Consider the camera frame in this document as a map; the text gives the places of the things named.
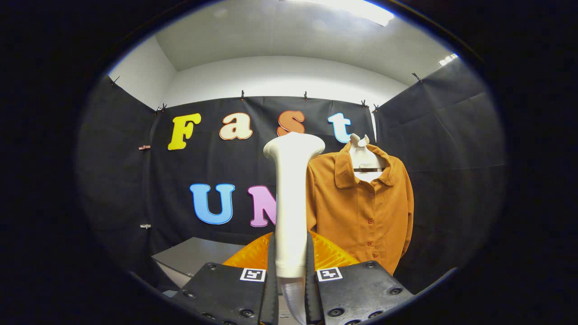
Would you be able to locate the row of black clips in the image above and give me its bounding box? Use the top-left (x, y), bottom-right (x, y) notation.
top-left (108, 72), bottom-right (423, 113)

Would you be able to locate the translucent steamer hose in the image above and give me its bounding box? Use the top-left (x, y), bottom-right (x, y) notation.
top-left (279, 276), bottom-right (308, 325)

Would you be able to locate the orange button-up shirt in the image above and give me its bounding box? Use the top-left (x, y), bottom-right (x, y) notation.
top-left (306, 142), bottom-right (415, 276)

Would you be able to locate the white garment steamer head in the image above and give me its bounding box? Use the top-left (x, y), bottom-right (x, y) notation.
top-left (263, 132), bottom-right (326, 279)

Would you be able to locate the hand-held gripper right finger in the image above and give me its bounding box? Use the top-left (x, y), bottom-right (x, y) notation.
top-left (305, 231), bottom-right (415, 325)

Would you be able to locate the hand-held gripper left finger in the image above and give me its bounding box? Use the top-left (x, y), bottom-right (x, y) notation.
top-left (173, 232), bottom-right (280, 325)

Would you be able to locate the white plastic hanger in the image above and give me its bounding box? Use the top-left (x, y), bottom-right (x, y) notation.
top-left (349, 134), bottom-right (386, 173)

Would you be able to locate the long ceiling light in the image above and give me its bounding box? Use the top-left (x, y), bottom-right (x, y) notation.
top-left (289, 0), bottom-right (395, 27)

